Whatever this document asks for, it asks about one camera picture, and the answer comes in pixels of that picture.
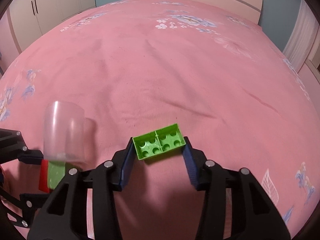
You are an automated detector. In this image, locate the red block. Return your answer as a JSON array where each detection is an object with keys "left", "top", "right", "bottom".
[{"left": 39, "top": 159, "right": 50, "bottom": 193}]

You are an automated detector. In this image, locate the pink floral bed sheet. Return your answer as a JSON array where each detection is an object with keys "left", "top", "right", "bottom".
[{"left": 1, "top": 0, "right": 319, "bottom": 235}]

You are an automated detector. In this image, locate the white wardrobe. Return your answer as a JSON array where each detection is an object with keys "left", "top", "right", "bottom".
[{"left": 5, "top": 0, "right": 96, "bottom": 53}]

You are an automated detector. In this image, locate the white curtain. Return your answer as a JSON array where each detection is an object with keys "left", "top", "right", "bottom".
[{"left": 283, "top": 0, "right": 319, "bottom": 72}]

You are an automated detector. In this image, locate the small green block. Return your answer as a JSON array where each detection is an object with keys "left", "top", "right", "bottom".
[{"left": 47, "top": 161, "right": 66, "bottom": 190}]

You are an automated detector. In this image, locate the clear plastic cup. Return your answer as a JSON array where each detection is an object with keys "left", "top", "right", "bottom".
[{"left": 43, "top": 101, "right": 96, "bottom": 163}]

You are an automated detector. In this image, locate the green toy brick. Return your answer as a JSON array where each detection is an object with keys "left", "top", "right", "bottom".
[{"left": 132, "top": 124, "right": 186, "bottom": 160}]

